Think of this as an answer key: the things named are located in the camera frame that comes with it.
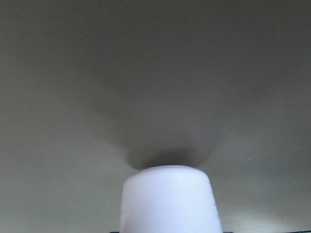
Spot pink plastic cup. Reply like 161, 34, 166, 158
120, 166, 223, 233

